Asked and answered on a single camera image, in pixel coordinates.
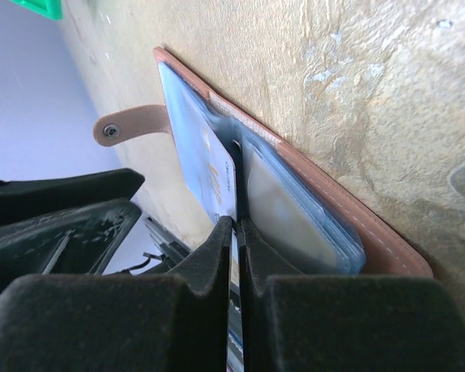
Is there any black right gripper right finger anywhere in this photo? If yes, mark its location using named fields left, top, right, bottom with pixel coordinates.
left=237, top=219, right=465, bottom=371

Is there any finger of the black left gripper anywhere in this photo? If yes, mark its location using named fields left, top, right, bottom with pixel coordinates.
left=0, top=168, right=145, bottom=294

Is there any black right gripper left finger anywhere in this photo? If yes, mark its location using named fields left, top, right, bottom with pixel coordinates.
left=0, top=216, right=233, bottom=371

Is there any brown leather card holder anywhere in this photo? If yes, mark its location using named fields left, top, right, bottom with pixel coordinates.
left=93, top=46, right=434, bottom=278

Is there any white VIP card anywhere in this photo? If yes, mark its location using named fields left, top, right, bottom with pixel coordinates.
left=158, top=64, right=239, bottom=372

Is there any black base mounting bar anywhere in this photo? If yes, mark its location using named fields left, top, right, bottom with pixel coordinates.
left=143, top=216, right=191, bottom=270

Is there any green plastic bin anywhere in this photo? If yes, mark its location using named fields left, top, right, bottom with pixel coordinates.
left=11, top=0, right=63, bottom=21

